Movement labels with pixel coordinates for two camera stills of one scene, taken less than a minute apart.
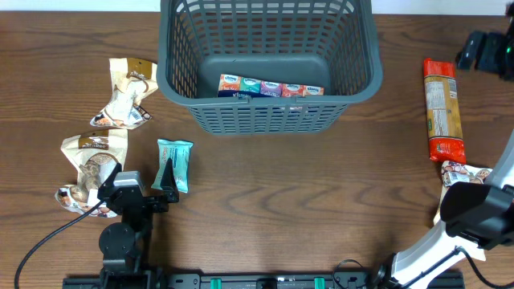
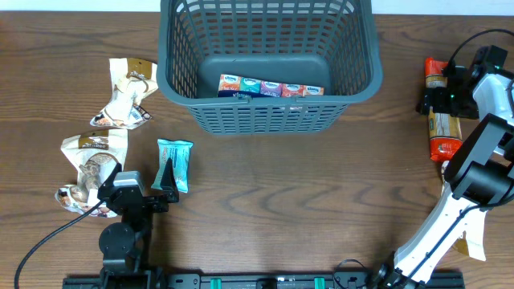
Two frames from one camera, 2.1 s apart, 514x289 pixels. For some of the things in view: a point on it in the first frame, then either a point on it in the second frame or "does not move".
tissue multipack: (242, 87) does not move
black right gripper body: (493, 55) → (456, 100)
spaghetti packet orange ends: (446, 139) does not move
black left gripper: (169, 192) does not move
